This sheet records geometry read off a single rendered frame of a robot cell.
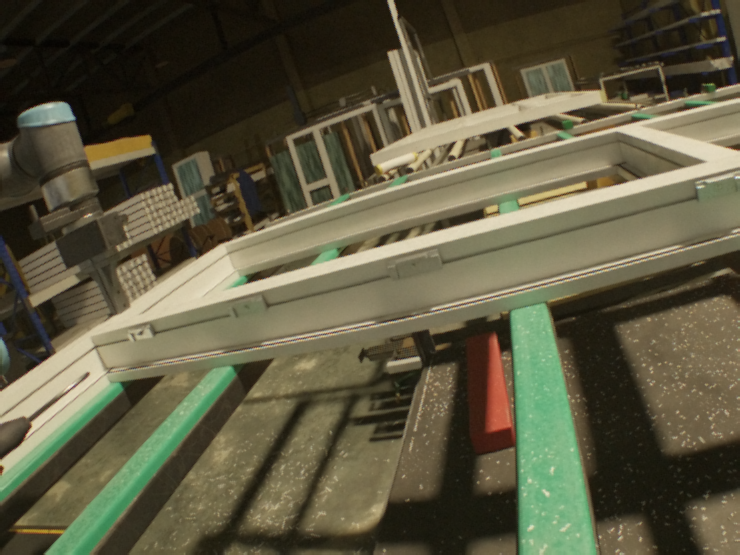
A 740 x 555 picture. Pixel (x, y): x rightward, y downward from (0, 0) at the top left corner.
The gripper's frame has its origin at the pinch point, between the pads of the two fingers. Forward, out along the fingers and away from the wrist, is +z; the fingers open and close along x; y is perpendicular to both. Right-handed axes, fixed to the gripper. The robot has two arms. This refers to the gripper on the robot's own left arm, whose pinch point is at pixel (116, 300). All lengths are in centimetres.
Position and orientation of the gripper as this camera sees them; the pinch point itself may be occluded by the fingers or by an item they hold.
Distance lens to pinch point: 80.7
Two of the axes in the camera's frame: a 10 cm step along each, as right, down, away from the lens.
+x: -9.2, 2.4, 3.1
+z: 3.2, 9.1, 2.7
